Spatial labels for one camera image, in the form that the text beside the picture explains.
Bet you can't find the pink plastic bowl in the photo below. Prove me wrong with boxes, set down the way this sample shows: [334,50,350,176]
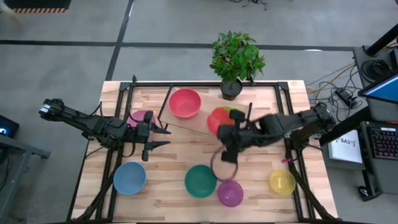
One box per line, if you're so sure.
[127,109,156,129]

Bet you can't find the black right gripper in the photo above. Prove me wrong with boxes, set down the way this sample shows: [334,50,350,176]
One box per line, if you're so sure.
[216,109,254,163]

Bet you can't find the blue plastic bowl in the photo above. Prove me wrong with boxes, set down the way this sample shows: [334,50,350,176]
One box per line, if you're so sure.
[113,161,147,196]

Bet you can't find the black backlit keyboard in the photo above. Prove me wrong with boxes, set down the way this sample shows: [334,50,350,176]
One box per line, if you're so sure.
[368,126,398,161]

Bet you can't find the purple plastic bowl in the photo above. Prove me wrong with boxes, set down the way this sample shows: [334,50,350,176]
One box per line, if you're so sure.
[216,179,244,208]

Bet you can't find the black frame post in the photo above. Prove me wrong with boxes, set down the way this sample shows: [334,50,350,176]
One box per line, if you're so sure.
[366,23,398,57]

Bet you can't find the teal green plastic bowl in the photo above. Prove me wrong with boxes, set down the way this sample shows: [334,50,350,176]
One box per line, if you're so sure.
[184,164,218,199]

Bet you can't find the orange-red plastic bowl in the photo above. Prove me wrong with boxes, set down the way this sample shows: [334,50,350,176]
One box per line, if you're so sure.
[206,106,236,135]

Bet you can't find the black diagonal frame beam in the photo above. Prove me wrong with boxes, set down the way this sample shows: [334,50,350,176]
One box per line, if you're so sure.
[319,105,373,147]

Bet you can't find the green potted plant black pot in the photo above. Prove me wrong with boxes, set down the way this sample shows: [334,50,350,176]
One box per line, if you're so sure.
[209,30,267,102]

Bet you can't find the wooden shelf black metal legs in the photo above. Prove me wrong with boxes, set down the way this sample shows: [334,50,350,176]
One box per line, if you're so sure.
[157,83,253,138]

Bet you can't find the black mat hazard stripe edge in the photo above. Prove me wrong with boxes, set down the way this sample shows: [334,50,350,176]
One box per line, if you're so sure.
[2,0,72,14]

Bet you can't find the black device blue light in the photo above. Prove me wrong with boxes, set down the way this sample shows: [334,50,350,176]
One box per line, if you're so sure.
[0,114,20,139]

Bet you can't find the grey equipment cart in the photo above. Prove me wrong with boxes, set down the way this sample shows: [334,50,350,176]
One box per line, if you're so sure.
[353,45,398,200]

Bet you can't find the yellow plastic bowl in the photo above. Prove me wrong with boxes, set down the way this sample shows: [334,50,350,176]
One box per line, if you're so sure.
[269,169,297,197]

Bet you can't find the monitor with blue screen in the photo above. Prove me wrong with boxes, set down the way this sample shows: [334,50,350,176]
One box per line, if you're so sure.
[357,73,398,105]

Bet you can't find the red plastic bowl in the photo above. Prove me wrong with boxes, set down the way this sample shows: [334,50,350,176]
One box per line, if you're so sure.
[168,88,202,119]

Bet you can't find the grey metal stand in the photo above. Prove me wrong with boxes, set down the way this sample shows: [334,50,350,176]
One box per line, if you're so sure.
[0,133,51,223]

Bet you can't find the white paper sign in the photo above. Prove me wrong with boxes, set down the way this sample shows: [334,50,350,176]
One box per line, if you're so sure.
[328,136,364,165]

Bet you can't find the black power adapter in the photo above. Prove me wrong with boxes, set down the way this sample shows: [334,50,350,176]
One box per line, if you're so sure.
[335,88,354,106]

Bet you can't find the black coiled cable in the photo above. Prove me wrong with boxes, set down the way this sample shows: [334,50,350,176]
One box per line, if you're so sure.
[361,58,392,82]

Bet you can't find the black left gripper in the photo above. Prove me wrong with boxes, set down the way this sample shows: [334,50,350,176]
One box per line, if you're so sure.
[132,111,171,162]

